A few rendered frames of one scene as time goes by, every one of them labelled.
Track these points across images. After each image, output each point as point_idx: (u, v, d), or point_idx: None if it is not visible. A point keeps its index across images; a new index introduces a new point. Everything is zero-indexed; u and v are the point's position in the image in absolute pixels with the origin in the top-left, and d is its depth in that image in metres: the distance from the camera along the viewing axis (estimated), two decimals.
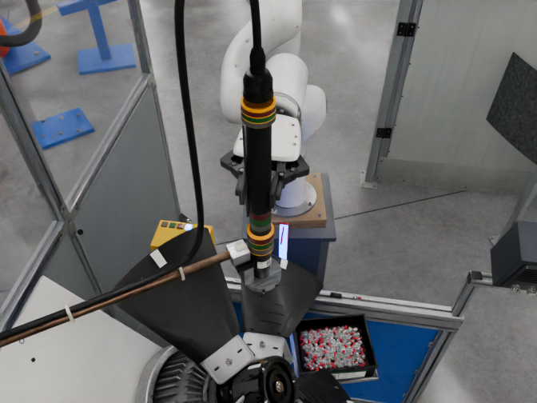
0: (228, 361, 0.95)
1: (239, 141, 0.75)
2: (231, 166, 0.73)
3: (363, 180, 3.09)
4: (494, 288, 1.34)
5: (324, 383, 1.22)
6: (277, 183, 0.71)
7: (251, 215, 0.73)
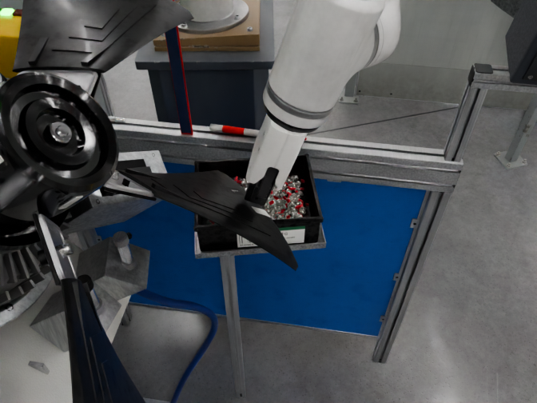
0: None
1: (285, 179, 0.63)
2: None
3: (343, 95, 2.57)
4: (511, 89, 0.82)
5: None
6: None
7: None
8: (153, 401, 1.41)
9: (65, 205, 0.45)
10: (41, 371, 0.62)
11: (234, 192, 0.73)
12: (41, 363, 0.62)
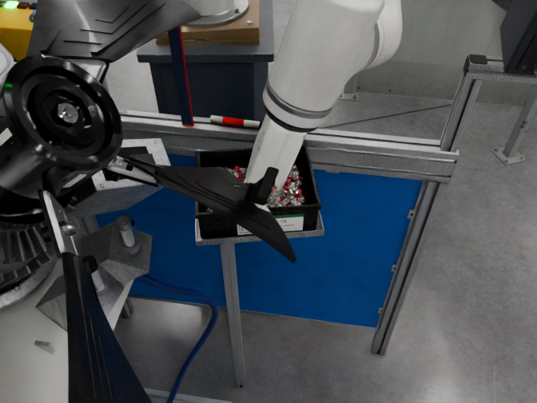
0: None
1: (285, 179, 0.63)
2: None
3: (342, 92, 2.59)
4: (506, 80, 0.84)
5: (139, 401, 0.50)
6: None
7: None
8: (153, 391, 1.43)
9: (69, 182, 0.46)
10: (47, 350, 0.64)
11: (236, 187, 0.75)
12: (46, 342, 0.64)
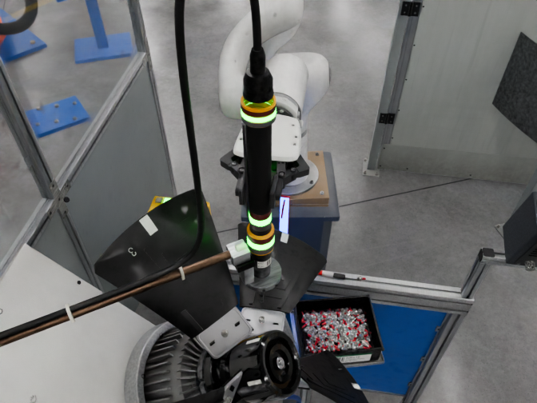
0: (262, 317, 0.97)
1: (239, 141, 0.75)
2: (231, 166, 0.73)
3: (366, 168, 3.02)
4: (507, 265, 1.27)
5: None
6: (277, 183, 0.71)
7: (251, 215, 0.73)
8: None
9: (277, 400, 0.88)
10: None
11: (340, 370, 1.15)
12: None
